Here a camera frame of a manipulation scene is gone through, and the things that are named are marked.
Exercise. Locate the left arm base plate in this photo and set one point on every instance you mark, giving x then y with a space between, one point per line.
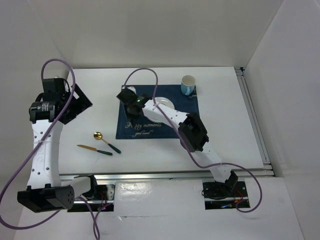
101 201

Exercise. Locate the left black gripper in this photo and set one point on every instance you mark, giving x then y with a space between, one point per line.
81 104

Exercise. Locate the aluminium right side rail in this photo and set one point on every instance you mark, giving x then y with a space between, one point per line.
239 71

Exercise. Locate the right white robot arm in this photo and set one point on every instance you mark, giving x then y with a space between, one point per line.
190 130

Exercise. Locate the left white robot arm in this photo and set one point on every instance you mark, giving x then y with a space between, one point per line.
45 192

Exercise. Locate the gold spoon green handle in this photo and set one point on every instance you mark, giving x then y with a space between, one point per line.
99 136

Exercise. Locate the white and blue mug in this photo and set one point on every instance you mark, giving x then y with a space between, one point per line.
188 84

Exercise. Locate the aluminium rail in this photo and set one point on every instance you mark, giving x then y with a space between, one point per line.
181 175
239 71

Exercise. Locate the aluminium front rail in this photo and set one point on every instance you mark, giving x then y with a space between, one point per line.
181 175

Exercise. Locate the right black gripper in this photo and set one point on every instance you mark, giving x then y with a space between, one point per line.
130 116

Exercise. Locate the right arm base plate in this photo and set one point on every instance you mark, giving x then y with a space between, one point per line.
218 198

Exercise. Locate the gold knife green handle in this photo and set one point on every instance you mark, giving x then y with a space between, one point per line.
94 149

